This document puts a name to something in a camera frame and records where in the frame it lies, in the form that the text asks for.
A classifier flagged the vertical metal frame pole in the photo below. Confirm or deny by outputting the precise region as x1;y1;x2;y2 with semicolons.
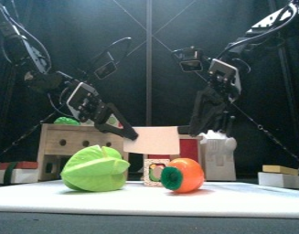
146;0;154;128

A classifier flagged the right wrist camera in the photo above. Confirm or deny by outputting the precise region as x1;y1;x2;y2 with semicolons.
173;47;208;73

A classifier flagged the black left camera cable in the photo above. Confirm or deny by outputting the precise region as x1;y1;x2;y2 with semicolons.
90;37;134;71

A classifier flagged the wooden box with holes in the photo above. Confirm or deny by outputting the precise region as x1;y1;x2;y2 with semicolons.
37;122;130;182

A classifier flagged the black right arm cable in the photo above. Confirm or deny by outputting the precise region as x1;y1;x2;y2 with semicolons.
217;1;299;59

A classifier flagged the green star fruit toy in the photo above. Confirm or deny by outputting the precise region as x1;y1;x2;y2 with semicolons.
61;144;133;193

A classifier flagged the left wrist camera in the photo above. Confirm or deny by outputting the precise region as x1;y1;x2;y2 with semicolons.
93;52;121;80

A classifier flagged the red wooden block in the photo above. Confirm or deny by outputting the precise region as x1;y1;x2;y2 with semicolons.
147;133;205;172

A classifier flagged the yellow and white toy sushi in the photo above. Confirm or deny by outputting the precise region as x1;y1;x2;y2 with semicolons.
257;165;299;190

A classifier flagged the white cutting board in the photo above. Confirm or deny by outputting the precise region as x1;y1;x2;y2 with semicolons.
0;179;299;219

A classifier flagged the orange toy persimmon, green top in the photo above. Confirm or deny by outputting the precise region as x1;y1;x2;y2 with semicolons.
161;157;208;194

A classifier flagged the small green toy vegetable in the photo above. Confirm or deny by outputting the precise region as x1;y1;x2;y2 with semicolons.
53;116;82;126

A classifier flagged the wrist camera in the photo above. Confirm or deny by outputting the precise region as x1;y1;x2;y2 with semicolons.
173;47;208;73
93;52;121;80

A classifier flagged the toy sushi roll slice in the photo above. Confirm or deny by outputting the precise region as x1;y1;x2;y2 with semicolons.
143;158;171;187

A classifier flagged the white toy block stand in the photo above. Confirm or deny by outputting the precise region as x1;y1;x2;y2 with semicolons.
200;129;240;182

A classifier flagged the red and white toy sushi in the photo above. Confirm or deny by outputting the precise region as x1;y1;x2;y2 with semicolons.
0;161;41;186

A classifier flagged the thin diagonal frame brace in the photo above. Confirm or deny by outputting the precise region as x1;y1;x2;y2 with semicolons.
111;0;299;167
0;0;198;163

